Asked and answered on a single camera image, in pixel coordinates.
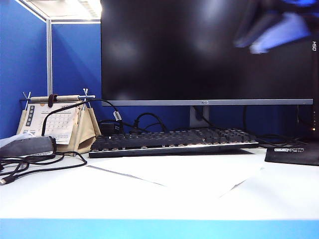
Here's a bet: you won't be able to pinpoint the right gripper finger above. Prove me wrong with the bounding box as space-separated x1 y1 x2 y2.
249 12 312 55
233 4 282 49

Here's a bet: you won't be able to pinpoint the white wrinkled paper sheet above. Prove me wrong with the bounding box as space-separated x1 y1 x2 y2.
85 155 267 199

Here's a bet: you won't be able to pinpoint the large black computer monitor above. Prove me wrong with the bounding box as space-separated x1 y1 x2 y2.
100 0 314 107

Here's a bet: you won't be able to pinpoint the black monitor with HSO print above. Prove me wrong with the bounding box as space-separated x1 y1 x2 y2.
297 0 319 140

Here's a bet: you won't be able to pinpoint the grey monitor stand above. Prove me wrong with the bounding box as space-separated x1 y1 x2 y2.
189 105 210 129

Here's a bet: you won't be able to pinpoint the black mechanical keyboard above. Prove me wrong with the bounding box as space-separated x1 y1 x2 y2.
88 127 260 159

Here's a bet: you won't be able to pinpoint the small black power adapter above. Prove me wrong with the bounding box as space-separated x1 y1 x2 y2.
99 120 120 136

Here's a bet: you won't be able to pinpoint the beige desk calendar stand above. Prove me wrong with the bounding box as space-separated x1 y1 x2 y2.
15 88 102 157

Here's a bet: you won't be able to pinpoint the printed calendar card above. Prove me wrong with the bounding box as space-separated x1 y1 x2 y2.
22 102 77 145

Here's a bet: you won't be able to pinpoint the grey soft pouch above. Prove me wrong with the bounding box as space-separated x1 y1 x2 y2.
0 135 57 158

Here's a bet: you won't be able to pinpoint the thin black cable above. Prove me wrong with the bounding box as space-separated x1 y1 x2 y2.
242 105 309 149

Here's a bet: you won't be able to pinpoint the black looped cable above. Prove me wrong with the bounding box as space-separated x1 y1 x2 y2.
128 112 168 133

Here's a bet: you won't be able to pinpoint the black cable with white tag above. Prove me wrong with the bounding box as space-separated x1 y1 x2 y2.
40 99 124 138

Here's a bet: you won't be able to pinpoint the silver partition post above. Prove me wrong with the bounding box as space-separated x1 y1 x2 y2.
46 18 53 97

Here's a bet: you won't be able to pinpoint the black cable with USB plug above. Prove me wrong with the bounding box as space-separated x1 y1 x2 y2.
0 150 88 186

